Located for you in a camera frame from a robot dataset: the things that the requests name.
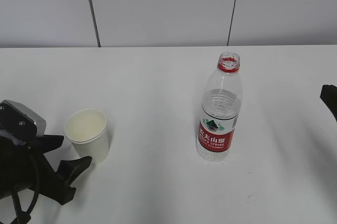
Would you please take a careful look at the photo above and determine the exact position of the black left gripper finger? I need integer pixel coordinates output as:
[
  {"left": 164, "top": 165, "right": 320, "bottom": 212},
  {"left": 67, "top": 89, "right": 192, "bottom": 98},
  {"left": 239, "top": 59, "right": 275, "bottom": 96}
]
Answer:
[
  {"left": 31, "top": 135, "right": 64, "bottom": 154},
  {"left": 57, "top": 156, "right": 93, "bottom": 185}
]

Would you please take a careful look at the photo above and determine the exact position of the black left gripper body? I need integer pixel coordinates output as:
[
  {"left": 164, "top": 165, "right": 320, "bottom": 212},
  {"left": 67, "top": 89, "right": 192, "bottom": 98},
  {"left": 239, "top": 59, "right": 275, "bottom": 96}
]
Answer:
[{"left": 1, "top": 131, "right": 76, "bottom": 205}]

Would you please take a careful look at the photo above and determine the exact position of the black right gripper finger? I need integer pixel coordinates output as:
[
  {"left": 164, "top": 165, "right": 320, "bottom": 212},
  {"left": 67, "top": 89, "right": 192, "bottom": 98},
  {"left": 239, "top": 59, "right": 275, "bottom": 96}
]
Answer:
[{"left": 320, "top": 85, "right": 337, "bottom": 120}]

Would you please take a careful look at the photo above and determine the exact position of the white paper cup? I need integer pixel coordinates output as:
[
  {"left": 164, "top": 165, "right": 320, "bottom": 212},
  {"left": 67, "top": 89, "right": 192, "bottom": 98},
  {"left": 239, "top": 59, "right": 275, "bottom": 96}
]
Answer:
[{"left": 64, "top": 109, "right": 109, "bottom": 164}]

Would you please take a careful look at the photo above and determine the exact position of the clear water bottle red label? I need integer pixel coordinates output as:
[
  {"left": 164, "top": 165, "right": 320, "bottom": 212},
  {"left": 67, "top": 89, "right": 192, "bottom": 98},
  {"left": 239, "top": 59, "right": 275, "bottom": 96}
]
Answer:
[{"left": 196, "top": 52, "right": 243, "bottom": 161}]

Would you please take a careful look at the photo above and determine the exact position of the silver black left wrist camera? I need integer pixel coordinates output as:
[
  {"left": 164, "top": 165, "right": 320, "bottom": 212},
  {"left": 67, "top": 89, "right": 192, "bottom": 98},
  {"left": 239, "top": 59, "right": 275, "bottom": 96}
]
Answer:
[{"left": 1, "top": 99, "right": 46, "bottom": 142}]

